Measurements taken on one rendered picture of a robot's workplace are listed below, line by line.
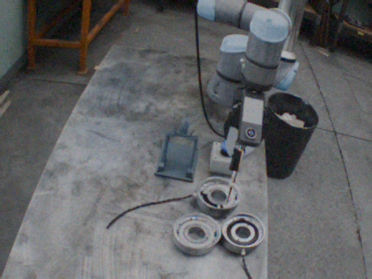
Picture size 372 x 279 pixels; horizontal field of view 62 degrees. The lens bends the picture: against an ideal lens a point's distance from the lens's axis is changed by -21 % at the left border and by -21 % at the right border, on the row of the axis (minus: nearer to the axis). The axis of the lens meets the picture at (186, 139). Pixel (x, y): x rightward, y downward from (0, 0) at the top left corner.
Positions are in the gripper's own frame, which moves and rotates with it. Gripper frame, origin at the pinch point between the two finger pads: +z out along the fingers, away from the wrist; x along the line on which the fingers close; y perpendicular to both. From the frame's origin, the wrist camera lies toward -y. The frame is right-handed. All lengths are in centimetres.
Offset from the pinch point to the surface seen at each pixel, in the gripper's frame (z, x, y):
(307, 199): 93, -65, 81
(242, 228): 11.3, -4.9, -12.5
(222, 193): 11.2, 1.0, -2.2
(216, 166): 10.7, 3.4, 6.5
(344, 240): 94, -91, 51
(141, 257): 13.0, 16.3, -25.1
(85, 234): 12.9, 30.2, -23.1
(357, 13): 39, -186, 397
